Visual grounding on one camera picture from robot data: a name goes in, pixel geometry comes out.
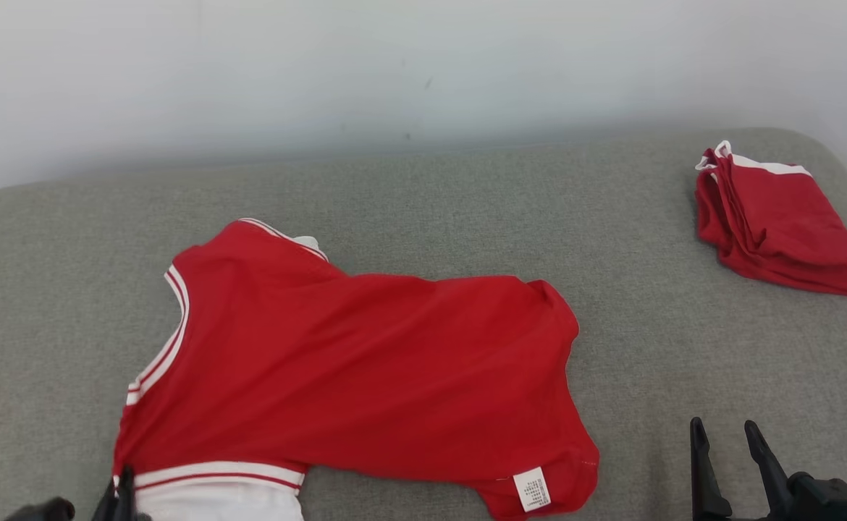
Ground red shorts with white stripe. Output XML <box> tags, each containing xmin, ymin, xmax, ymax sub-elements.
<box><xmin>695</xmin><ymin>141</ymin><xmax>847</xmax><ymax>297</ymax></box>

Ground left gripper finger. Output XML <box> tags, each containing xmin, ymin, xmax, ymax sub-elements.
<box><xmin>117</xmin><ymin>467</ymin><xmax>152</xmax><ymax>521</ymax></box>
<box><xmin>92</xmin><ymin>479</ymin><xmax>120</xmax><ymax>521</ymax></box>

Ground red jersey with number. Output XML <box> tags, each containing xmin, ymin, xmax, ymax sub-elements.
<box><xmin>112</xmin><ymin>217</ymin><xmax>602</xmax><ymax>521</ymax></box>

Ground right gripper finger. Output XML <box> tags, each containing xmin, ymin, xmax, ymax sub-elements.
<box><xmin>690</xmin><ymin>418</ymin><xmax>733</xmax><ymax>521</ymax></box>
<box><xmin>744</xmin><ymin>421</ymin><xmax>794</xmax><ymax>519</ymax></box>

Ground grey fabric sofa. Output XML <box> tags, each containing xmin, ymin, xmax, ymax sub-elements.
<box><xmin>0</xmin><ymin>128</ymin><xmax>847</xmax><ymax>521</ymax></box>

